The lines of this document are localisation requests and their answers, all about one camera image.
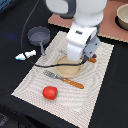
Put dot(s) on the cream bowl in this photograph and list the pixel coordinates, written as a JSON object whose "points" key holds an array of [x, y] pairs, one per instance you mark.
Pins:
{"points": [[122, 14]]}

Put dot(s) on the round wooden plate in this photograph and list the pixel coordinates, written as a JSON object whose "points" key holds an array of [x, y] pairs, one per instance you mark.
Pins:
{"points": [[66, 68]]}

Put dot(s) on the beige woven placemat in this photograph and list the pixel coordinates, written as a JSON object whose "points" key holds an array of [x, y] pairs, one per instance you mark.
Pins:
{"points": [[72, 104]]}

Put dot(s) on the wooden handled fork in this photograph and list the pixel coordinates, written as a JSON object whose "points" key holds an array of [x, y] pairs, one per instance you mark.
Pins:
{"points": [[66, 80]]}

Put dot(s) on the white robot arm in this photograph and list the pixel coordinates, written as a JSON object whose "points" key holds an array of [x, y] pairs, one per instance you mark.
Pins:
{"points": [[87, 16]]}

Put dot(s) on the small grey saucepan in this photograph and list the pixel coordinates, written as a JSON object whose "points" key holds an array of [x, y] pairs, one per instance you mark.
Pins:
{"points": [[39, 36]]}

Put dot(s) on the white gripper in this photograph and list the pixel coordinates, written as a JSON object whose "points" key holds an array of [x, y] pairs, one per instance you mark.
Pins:
{"points": [[82, 42]]}

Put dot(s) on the wooden handled knife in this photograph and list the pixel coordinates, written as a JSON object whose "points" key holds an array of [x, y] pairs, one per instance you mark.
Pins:
{"points": [[93, 60]]}

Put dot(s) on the red toy tomato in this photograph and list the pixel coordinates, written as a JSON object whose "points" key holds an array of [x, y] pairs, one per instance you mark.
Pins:
{"points": [[50, 92]]}

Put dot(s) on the white toy fish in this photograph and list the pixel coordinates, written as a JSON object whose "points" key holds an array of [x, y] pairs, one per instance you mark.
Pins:
{"points": [[24, 56]]}

